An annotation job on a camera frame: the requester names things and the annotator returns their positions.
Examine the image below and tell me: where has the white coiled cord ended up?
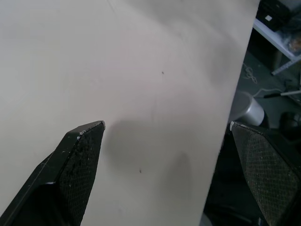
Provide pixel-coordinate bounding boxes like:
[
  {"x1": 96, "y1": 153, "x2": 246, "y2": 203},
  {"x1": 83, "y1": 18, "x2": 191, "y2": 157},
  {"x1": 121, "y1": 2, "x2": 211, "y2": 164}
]
[{"x1": 243, "y1": 63, "x2": 258, "y2": 84}]

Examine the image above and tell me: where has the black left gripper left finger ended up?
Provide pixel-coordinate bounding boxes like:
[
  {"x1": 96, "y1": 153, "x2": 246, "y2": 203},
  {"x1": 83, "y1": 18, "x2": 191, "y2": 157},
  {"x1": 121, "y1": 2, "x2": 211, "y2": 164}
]
[{"x1": 0, "y1": 121, "x2": 106, "y2": 226}]

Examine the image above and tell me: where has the white cable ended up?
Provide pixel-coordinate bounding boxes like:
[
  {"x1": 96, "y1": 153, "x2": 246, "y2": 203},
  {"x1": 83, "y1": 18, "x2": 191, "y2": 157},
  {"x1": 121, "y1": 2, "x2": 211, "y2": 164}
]
[{"x1": 253, "y1": 88, "x2": 283, "y2": 97}]

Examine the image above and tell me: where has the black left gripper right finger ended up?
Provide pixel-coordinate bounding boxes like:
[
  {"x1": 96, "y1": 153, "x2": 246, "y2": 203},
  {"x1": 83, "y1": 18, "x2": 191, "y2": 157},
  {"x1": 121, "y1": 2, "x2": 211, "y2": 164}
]
[{"x1": 230, "y1": 121, "x2": 301, "y2": 226}]

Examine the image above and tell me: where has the grey cylindrical canister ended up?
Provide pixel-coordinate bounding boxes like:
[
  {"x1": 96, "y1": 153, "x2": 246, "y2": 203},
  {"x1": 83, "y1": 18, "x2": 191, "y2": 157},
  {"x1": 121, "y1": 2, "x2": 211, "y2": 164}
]
[{"x1": 228, "y1": 91, "x2": 265, "y2": 127}]

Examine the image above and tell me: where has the black box with label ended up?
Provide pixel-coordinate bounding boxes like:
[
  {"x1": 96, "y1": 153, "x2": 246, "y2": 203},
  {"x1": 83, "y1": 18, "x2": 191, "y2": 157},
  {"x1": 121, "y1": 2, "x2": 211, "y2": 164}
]
[{"x1": 255, "y1": 0, "x2": 297, "y2": 32}]

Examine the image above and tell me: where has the white shelf frame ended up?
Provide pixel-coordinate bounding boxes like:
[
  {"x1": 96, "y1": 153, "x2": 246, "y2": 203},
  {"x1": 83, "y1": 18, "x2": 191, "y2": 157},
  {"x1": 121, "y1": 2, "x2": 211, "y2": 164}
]
[{"x1": 253, "y1": 18, "x2": 301, "y2": 76}]

